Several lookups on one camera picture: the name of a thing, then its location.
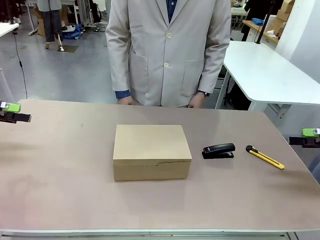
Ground black pole stand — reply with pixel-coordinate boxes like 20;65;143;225
254;0;276;45

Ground black stapler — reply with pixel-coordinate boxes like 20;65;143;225
201;142;237;160

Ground flat cardboard sheet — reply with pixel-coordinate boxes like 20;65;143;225
56;44;79;54

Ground yellow black utility knife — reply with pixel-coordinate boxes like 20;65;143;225
245;144;286;171

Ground person's left hand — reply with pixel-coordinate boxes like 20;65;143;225
187;92;207;109

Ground person's torso in beige jacket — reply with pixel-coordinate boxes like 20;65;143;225
105;0;232;109

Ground person's right hand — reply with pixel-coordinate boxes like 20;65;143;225
117;96;134;106

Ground background person in black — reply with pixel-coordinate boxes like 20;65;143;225
240;0;262;42

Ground large white side table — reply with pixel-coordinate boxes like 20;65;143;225
214;40;320;119

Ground person's right forearm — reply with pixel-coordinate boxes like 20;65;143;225
109;47;132;99

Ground blue plastic bag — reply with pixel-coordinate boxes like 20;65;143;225
61;23;85;41

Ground stacked cardboard boxes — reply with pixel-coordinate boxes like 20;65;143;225
275;0;296;23

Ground small white table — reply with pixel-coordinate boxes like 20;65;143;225
0;21;21;39

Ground person's left forearm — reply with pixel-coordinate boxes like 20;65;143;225
197;44;227;97

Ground background person in grey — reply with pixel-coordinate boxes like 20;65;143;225
36;0;65;50

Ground wooden workbench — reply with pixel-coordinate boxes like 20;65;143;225
241;14;280;46

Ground black hanging cable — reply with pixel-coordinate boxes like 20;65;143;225
12;31;29;99

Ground brown cardboard box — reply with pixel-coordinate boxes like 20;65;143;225
112;124;193;182

